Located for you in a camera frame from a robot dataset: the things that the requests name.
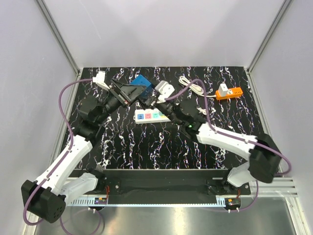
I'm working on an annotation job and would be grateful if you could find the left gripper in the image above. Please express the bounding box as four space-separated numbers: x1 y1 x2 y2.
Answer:
95 79 147 124

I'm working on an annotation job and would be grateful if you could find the blue cube adapter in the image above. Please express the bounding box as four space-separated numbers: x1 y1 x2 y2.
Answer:
130 74 153 97

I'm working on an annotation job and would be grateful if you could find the white multicolour power strip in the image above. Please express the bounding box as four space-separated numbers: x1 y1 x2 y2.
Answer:
134 109 170 124

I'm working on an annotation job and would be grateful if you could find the white charger adapter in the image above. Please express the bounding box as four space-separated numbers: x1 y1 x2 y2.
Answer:
218 83 228 97

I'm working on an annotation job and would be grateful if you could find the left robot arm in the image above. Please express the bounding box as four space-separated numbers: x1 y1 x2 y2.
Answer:
21 76 153 226

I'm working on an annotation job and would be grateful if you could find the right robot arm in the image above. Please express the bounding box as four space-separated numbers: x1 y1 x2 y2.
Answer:
139 92 281 194

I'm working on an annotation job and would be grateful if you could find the black marble pattern mat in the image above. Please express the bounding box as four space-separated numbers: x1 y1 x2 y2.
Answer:
76 66 264 170

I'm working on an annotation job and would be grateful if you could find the orange power strip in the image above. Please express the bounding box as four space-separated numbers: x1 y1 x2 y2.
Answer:
215 87 243 100

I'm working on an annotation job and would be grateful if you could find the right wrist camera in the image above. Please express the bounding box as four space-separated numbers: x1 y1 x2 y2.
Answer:
155 81 175 103

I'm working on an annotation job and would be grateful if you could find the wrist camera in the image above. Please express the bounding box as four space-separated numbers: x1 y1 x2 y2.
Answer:
92 71 110 91
155 81 175 103

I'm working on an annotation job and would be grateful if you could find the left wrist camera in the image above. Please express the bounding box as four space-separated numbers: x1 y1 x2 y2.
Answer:
92 71 110 91

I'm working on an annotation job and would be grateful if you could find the white coiled power cord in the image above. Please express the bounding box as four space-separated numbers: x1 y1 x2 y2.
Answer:
179 75 218 98

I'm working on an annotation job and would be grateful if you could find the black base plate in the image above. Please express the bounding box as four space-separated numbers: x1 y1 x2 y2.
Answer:
77 168 251 205

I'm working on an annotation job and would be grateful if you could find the white slotted cable duct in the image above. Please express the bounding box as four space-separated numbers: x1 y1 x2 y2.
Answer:
68 197 108 207

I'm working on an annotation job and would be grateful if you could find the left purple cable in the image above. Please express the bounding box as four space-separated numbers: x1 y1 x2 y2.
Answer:
22 78 103 235

